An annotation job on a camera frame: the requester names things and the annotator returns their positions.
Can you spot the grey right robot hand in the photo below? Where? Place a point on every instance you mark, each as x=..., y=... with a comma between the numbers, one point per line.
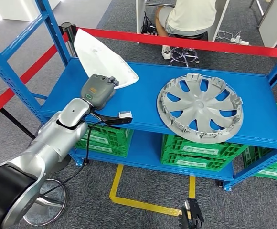
x=192, y=215

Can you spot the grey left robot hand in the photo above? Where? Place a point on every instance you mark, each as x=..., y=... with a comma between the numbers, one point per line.
x=96, y=91

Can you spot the white triangular plastic part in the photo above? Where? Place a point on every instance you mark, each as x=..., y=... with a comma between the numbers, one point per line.
x=95, y=53

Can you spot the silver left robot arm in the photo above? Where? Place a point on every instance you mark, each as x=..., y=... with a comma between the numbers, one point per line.
x=52, y=142

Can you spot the blue metal shelf rack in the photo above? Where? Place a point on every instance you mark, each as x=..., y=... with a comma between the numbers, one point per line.
x=153, y=94

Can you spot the grey wheel hubcap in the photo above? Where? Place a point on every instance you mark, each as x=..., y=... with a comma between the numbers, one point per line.
x=200, y=106

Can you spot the black pole with round base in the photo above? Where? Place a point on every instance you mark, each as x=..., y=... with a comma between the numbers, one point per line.
x=9, y=116

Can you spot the black stool with chrome base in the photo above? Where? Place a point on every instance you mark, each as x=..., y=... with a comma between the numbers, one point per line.
x=184, y=54

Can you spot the white platform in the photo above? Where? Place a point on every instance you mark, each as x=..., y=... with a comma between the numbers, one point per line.
x=9, y=9

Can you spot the person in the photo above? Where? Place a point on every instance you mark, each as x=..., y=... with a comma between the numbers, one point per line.
x=191, y=15

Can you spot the white power strip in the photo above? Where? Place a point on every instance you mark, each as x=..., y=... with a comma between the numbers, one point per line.
x=240, y=40

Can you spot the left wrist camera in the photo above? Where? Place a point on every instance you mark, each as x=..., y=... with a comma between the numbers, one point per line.
x=114, y=120

